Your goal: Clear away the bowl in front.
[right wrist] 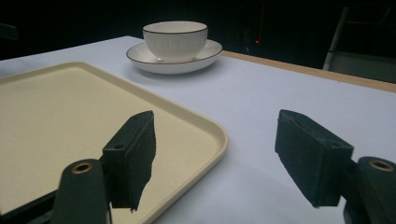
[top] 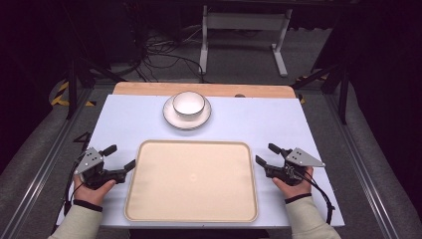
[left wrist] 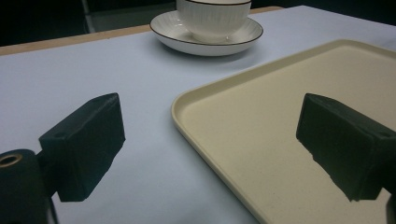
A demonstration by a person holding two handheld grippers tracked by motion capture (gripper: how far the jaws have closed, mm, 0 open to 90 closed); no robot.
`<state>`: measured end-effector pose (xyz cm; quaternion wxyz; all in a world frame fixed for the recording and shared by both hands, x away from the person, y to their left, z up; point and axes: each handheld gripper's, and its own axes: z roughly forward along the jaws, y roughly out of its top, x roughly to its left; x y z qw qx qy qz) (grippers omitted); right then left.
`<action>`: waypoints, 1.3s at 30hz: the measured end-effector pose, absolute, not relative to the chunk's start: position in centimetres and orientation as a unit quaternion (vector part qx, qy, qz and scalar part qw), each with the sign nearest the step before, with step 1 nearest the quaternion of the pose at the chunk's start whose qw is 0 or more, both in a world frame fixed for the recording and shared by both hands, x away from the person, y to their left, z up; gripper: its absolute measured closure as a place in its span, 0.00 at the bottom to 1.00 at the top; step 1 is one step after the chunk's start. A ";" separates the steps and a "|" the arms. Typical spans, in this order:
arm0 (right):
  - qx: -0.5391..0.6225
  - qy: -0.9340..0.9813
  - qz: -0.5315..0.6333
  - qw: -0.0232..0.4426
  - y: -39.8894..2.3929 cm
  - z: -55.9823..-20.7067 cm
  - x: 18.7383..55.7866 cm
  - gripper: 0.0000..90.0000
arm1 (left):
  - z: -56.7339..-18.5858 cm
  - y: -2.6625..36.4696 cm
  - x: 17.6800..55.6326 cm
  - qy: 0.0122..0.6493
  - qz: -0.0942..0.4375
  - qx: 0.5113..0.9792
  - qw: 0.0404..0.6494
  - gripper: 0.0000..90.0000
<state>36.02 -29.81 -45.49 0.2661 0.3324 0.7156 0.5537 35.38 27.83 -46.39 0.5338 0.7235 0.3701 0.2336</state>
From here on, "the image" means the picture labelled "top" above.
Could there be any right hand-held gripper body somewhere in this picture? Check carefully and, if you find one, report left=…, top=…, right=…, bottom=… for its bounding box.
left=263, top=146, right=326, bottom=187

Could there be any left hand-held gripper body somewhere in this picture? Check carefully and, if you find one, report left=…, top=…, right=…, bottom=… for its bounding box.
left=73, top=146, right=127, bottom=191

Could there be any person's right hand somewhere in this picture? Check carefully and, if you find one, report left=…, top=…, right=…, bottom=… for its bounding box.
left=272, top=165, right=315, bottom=200

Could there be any person's left hand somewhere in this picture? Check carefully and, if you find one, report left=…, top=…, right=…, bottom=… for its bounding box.
left=73, top=173, right=117, bottom=207

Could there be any white table cover board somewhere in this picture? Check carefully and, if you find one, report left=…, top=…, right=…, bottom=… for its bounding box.
left=56, top=94, right=346, bottom=230

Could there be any white plate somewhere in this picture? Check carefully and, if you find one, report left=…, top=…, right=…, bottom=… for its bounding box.
left=162, top=95, right=212, bottom=130

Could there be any beige tray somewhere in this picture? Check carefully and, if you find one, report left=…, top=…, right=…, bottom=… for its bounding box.
left=123, top=139, right=260, bottom=223

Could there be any yellow black floor tape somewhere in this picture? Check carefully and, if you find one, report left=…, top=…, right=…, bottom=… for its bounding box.
left=49, top=81, right=98, bottom=108

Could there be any black metal stand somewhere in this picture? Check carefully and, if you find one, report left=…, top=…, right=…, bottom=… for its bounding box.
left=292, top=59, right=351, bottom=125
left=64, top=56, right=127, bottom=120

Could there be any white bowl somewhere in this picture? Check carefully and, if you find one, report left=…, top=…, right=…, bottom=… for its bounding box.
left=171, top=91, right=207, bottom=121

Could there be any white metal stand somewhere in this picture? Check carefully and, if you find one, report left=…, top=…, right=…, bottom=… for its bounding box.
left=198, top=4, right=294, bottom=78

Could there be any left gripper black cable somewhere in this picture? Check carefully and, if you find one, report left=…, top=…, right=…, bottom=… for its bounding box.
left=63, top=155, right=85, bottom=217

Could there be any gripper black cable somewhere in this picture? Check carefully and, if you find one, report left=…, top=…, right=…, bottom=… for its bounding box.
left=292, top=167, right=336, bottom=226
left=63, top=155, right=85, bottom=217

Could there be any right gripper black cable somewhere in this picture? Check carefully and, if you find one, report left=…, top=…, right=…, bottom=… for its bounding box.
left=292, top=167, right=336, bottom=226

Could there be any aluminium floor rail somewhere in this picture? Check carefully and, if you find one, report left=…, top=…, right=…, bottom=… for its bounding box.
left=0, top=88, right=96, bottom=239
left=322, top=93, right=401, bottom=239

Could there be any bundle of floor cables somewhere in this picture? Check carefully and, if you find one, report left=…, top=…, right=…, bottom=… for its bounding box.
left=132, top=29, right=213, bottom=84

